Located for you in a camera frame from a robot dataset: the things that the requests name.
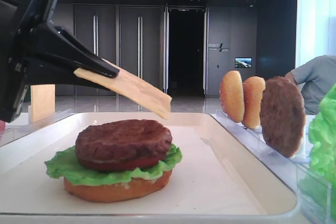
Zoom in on clear long rail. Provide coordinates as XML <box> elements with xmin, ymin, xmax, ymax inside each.
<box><xmin>1</xmin><ymin>109</ymin><xmax>73</xmax><ymax>146</ymax></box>
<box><xmin>211</xmin><ymin>111</ymin><xmax>335</xmax><ymax>223</ymax></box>

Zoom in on dark cabinet doors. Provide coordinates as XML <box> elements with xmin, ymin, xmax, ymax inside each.
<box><xmin>74</xmin><ymin>5</ymin><xmax>164</xmax><ymax>90</ymax></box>

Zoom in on bottom bun on tray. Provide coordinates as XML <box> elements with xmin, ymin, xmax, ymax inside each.
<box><xmin>64</xmin><ymin>170</ymin><xmax>172</xmax><ymax>203</ymax></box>

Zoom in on small wall screen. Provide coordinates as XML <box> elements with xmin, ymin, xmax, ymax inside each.
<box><xmin>234</xmin><ymin>57</ymin><xmax>252</xmax><ymax>68</ymax></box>

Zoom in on tomato slice under patty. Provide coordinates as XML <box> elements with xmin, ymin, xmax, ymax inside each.
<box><xmin>77</xmin><ymin>153</ymin><xmax>166</xmax><ymax>172</ymax></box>

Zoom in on upright green lettuce leaf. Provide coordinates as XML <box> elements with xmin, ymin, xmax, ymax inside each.
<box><xmin>299</xmin><ymin>86</ymin><xmax>335</xmax><ymax>219</ymax></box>

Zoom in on brown meat patty on tray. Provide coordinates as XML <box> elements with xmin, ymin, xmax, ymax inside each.
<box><xmin>75</xmin><ymin>119</ymin><xmax>172</xmax><ymax>162</ymax></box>

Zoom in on yellow cheese slice right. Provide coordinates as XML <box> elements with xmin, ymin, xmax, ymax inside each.
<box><xmin>30</xmin><ymin>84</ymin><xmax>55</xmax><ymax>122</ymax></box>

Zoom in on cream rectangular tray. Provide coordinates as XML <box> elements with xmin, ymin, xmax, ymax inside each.
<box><xmin>1</xmin><ymin>112</ymin><xmax>304</xmax><ymax>223</ymax></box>

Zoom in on red tomato slice upright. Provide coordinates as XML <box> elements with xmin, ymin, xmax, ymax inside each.
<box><xmin>0</xmin><ymin>120</ymin><xmax>6</xmax><ymax>132</ymax></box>

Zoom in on person in grey shirt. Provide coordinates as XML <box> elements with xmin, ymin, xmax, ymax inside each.
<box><xmin>285</xmin><ymin>55</ymin><xmax>335</xmax><ymax>115</ymax></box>

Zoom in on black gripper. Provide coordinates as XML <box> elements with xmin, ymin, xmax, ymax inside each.
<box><xmin>1</xmin><ymin>0</ymin><xmax>119</xmax><ymax>122</ymax></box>

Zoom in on green lettuce leaf on tray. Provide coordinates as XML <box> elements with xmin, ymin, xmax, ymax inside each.
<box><xmin>45</xmin><ymin>144</ymin><xmax>182</xmax><ymax>186</ymax></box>

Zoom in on clear long rail right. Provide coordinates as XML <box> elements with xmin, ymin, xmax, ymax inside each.
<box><xmin>211</xmin><ymin>111</ymin><xmax>335</xmax><ymax>223</ymax></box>

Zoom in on golden bun near right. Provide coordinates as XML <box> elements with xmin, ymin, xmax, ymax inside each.
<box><xmin>242</xmin><ymin>76</ymin><xmax>265</xmax><ymax>129</ymax></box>

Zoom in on golden bun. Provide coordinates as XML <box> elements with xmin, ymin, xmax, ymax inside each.
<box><xmin>219</xmin><ymin>70</ymin><xmax>245</xmax><ymax>123</ymax></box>
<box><xmin>242</xmin><ymin>76</ymin><xmax>265</xmax><ymax>129</ymax></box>

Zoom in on upright brown meat patty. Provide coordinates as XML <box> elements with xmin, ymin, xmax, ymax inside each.
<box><xmin>259</xmin><ymin>77</ymin><xmax>306</xmax><ymax>157</ymax></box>

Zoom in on orange cheese slice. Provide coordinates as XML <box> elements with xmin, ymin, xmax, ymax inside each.
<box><xmin>74</xmin><ymin>60</ymin><xmax>172</xmax><ymax>119</ymax></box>

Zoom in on clear long rail left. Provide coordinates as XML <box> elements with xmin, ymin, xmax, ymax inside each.
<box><xmin>1</xmin><ymin>109</ymin><xmax>73</xmax><ymax>146</ymax></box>

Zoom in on golden bun far right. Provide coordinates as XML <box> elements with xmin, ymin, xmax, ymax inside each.
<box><xmin>219</xmin><ymin>70</ymin><xmax>245</xmax><ymax>123</ymax></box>

